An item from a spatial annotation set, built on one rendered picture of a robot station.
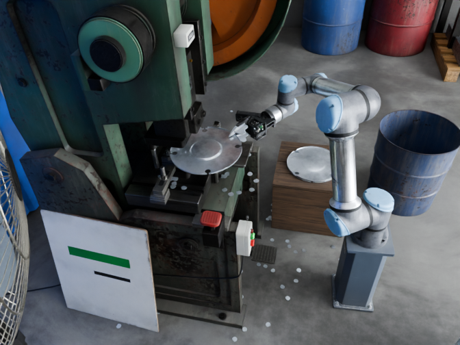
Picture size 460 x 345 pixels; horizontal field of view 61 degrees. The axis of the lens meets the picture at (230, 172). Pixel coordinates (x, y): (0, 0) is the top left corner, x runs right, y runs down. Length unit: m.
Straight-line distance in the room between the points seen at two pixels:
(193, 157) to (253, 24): 0.57
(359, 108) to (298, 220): 1.01
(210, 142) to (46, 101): 0.62
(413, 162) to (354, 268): 0.71
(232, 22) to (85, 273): 1.27
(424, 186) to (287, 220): 0.75
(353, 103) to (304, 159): 0.89
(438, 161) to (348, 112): 1.00
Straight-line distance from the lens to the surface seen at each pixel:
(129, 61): 1.10
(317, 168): 2.14
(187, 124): 1.46
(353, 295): 1.98
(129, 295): 1.90
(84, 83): 1.22
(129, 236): 1.65
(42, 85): 1.48
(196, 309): 2.00
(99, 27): 1.09
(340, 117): 1.33
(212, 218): 1.34
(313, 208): 2.15
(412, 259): 2.33
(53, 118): 1.54
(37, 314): 2.26
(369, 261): 1.77
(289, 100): 1.72
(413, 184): 2.34
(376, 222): 1.60
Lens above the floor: 1.76
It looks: 41 degrees down
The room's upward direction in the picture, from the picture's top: 4 degrees counter-clockwise
